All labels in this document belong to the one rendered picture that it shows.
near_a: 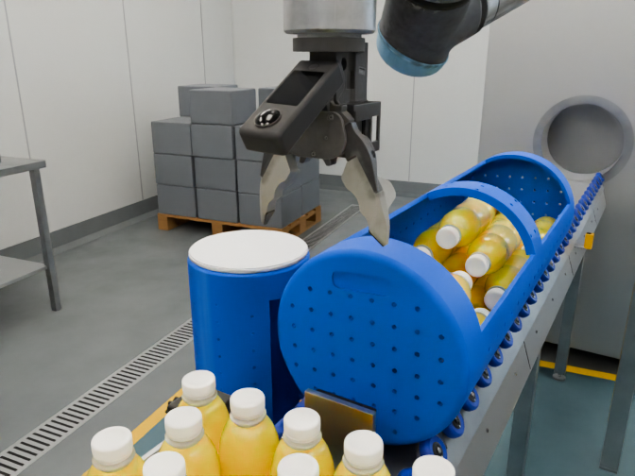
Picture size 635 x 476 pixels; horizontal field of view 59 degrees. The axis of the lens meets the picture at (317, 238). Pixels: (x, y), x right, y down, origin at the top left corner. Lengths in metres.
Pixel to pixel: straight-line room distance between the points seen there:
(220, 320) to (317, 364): 0.48
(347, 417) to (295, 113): 0.40
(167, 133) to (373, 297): 4.17
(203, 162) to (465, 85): 2.71
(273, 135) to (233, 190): 4.07
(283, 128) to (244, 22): 6.23
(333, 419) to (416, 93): 5.36
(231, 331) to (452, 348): 0.66
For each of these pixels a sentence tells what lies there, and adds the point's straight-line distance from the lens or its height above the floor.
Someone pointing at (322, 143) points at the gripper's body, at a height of 1.39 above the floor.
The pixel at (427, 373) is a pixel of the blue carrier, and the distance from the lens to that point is 0.74.
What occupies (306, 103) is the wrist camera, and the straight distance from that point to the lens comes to 0.51.
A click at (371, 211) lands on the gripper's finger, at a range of 0.55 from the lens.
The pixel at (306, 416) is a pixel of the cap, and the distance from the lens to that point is 0.62.
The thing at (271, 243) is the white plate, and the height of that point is 1.04.
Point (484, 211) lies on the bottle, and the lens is 1.13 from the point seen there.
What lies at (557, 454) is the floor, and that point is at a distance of 2.49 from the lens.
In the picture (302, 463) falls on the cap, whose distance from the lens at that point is 0.57.
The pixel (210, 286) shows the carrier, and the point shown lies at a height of 0.99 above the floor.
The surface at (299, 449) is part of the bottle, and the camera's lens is 0.62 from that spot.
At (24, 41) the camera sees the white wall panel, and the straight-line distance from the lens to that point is 4.62.
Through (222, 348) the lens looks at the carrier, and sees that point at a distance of 1.29.
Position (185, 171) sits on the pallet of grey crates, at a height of 0.54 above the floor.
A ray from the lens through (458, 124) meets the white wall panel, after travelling 5.92.
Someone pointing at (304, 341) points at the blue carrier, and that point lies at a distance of 0.81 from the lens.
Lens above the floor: 1.47
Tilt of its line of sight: 18 degrees down
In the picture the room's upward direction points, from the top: straight up
